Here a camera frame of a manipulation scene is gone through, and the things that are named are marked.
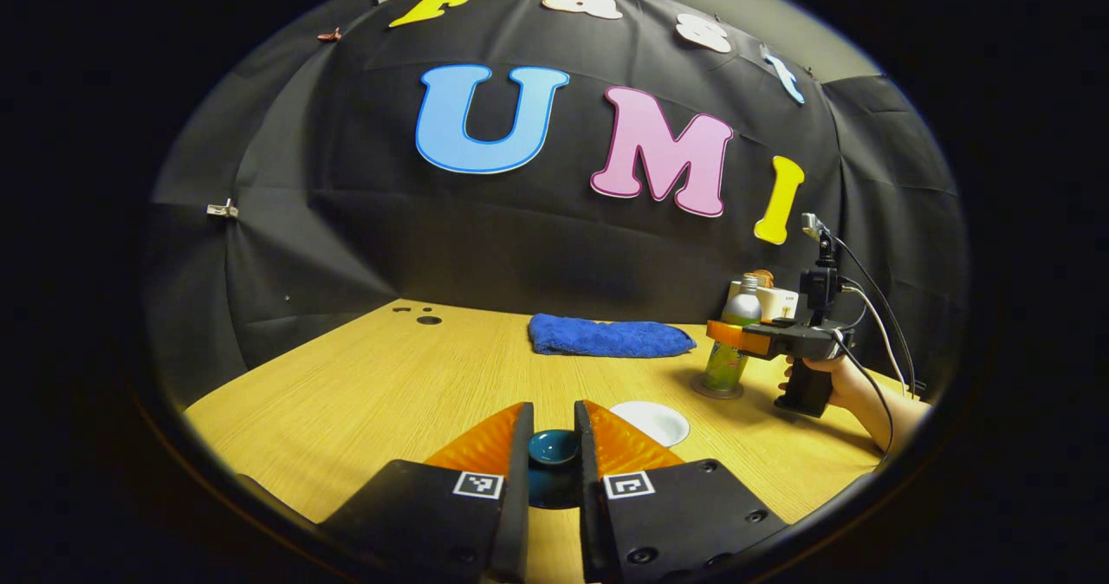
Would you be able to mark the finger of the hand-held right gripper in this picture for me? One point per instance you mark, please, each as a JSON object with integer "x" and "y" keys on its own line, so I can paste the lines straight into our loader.
{"x": 728, "y": 334}

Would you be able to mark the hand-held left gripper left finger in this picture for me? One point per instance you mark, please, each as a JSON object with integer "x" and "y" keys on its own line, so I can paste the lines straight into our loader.
{"x": 518, "y": 497}

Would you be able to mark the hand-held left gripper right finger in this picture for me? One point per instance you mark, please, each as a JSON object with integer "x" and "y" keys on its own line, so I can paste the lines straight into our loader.
{"x": 591, "y": 506}

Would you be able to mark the silver green water bottle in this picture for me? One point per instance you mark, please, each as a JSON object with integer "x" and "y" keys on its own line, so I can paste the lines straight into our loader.
{"x": 742, "y": 307}

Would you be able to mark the round brown coaster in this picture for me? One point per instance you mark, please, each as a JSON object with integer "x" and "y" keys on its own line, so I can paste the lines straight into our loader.
{"x": 736, "y": 391}

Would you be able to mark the teal teacup lid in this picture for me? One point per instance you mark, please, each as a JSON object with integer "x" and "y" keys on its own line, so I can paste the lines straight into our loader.
{"x": 553, "y": 450}

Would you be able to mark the pale teacup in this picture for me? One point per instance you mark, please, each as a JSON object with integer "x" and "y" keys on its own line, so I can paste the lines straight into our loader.
{"x": 658, "y": 424}

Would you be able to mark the white toaster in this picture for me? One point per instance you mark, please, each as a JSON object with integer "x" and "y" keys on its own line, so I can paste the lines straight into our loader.
{"x": 777, "y": 302}

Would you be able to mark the bread slice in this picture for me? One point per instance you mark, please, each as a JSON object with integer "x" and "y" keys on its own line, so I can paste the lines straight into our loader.
{"x": 762, "y": 278}

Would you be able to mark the blue towel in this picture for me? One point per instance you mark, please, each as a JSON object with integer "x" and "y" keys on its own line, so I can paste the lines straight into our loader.
{"x": 606, "y": 337}

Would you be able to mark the black backdrop cloth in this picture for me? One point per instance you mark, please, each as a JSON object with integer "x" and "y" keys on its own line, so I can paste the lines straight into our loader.
{"x": 520, "y": 237}

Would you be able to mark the metal backdrop clip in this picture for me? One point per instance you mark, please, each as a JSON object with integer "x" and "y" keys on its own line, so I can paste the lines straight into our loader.
{"x": 222, "y": 210}

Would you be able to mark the red backdrop clip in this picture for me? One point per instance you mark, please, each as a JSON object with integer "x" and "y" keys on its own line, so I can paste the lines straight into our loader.
{"x": 329, "y": 35}

